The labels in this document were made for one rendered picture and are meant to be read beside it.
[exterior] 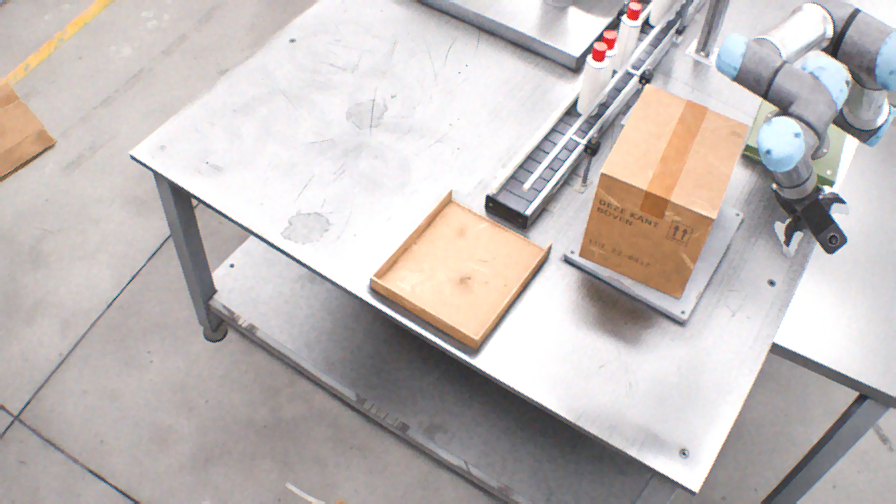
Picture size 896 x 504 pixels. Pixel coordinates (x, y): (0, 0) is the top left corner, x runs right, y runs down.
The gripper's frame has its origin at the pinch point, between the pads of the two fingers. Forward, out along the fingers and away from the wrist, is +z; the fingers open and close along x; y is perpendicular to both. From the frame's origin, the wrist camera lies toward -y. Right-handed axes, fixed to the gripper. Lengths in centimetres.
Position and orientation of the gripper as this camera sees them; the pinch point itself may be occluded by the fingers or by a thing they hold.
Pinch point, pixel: (820, 236)
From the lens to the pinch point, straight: 167.0
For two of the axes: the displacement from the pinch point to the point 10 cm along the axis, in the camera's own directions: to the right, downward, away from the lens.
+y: -3.5, -7.2, 5.9
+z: 5.2, 3.8, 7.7
